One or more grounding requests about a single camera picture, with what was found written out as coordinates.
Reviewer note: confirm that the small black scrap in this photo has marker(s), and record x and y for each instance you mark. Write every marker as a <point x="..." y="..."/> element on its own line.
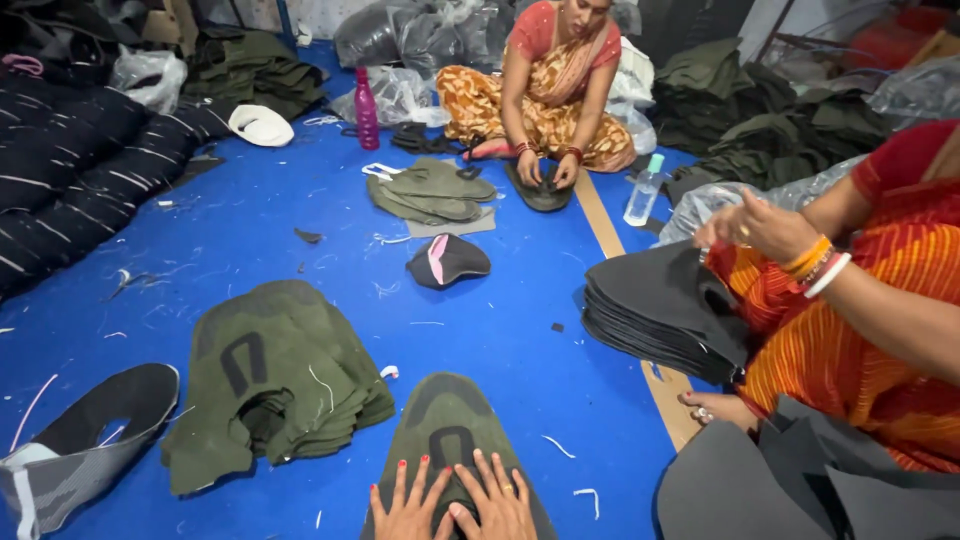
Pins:
<point x="308" y="236"/>

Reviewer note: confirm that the small pile of olive uppers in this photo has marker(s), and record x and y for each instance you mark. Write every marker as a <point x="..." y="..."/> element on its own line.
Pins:
<point x="431" y="191"/>

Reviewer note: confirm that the pink plastic bottle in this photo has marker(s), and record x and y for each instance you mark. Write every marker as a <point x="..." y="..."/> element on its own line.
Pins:
<point x="367" y="112"/>

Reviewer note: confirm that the white plastic bag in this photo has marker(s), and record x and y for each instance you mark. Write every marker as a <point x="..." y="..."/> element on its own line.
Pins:
<point x="631" y="90"/>

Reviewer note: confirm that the shiny plastic bag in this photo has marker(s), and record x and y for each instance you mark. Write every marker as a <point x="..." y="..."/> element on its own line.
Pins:
<point x="919" y="94"/>

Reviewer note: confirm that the crumpled clear plastic bag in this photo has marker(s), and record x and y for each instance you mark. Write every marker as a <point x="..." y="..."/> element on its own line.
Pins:
<point x="394" y="97"/>

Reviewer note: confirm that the orange and white bangles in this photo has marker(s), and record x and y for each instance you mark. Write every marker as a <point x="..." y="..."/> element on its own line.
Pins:
<point x="816" y="264"/>

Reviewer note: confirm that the person's right hand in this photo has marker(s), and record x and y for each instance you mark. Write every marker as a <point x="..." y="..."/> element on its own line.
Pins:
<point x="495" y="517"/>

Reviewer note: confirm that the black pink shoe piece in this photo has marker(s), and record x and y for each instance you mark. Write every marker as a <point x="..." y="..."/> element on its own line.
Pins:
<point x="457" y="259"/>

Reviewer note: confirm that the red container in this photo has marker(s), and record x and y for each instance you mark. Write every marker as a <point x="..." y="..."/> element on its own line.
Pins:
<point x="892" y="37"/>

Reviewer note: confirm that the grey flat sheet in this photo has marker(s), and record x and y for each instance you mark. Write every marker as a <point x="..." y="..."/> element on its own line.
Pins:
<point x="465" y="225"/>

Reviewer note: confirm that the stack of olive shoe uppers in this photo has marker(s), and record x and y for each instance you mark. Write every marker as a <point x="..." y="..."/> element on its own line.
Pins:
<point x="285" y="352"/>

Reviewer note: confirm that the grey black knit shoe upper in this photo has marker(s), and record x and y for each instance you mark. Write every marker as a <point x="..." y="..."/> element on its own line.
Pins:
<point x="112" y="420"/>

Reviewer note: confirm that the heap of olive fabric pieces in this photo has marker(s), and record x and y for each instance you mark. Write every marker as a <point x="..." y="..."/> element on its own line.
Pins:
<point x="251" y="71"/>

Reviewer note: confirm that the stack of black foam pieces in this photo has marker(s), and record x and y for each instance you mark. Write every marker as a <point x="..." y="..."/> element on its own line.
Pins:
<point x="652" y="307"/>

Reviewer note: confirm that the long clear plastic bag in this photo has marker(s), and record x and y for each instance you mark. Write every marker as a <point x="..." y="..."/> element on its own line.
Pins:
<point x="709" y="202"/>

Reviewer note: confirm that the person's left hand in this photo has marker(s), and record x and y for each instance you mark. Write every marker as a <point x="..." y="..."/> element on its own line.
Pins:
<point x="409" y="514"/>

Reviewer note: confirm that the white shoe piece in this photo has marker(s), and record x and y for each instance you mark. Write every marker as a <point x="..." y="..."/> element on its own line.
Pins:
<point x="262" y="127"/>

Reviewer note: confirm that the pile of black foam sheets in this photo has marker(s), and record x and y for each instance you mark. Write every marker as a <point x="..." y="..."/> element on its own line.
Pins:
<point x="787" y="480"/>

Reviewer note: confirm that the brown cardboard strip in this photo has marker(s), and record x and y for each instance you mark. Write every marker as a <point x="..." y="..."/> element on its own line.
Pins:
<point x="600" y="217"/>

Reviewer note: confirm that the heap of black striped fabric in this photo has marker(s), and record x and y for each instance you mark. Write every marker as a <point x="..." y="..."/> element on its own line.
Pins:
<point x="75" y="165"/>

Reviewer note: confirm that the grey plastic sack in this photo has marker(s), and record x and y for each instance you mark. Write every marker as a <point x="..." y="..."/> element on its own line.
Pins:
<point x="420" y="30"/>

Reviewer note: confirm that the olive upper with black lining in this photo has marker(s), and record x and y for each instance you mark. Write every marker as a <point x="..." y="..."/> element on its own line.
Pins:
<point x="541" y="196"/>

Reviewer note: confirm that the small white scrap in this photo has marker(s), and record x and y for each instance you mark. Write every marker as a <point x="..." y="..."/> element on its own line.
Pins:
<point x="389" y="371"/>

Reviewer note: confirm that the olive green shoe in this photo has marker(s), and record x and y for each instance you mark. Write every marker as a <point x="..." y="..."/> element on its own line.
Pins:
<point x="450" y="416"/>

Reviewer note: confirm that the brown cardboard box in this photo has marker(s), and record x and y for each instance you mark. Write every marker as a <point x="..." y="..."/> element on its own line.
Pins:
<point x="169" y="21"/>

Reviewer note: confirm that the large heap of olive uppers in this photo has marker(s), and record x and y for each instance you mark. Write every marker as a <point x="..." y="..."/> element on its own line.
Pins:
<point x="757" y="120"/>

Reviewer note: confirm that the clear bottle with green cap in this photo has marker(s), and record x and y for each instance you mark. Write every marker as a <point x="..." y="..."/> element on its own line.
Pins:
<point x="643" y="196"/>

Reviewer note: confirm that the white tag piece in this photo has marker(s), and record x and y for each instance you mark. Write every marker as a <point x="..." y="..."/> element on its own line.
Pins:
<point x="379" y="171"/>

